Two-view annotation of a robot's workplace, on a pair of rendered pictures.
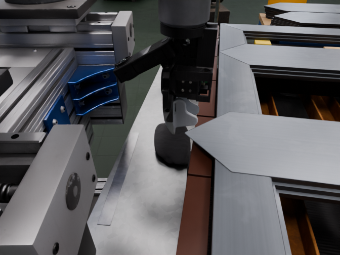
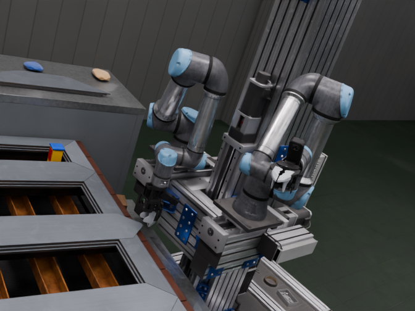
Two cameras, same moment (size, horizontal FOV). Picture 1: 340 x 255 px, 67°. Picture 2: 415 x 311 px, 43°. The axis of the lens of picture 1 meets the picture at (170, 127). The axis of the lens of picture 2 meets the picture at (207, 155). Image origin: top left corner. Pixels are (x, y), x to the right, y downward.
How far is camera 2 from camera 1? 2.42 m
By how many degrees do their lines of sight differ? 106
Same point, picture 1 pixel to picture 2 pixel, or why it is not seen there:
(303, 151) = (94, 223)
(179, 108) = not seen: hidden behind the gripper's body
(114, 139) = not seen: outside the picture
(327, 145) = (84, 228)
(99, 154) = not seen: outside the picture
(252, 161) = (112, 217)
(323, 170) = (86, 218)
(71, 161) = (146, 168)
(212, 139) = (130, 223)
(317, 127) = (89, 236)
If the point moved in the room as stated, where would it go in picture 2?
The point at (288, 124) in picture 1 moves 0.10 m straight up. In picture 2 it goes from (104, 235) to (109, 214)
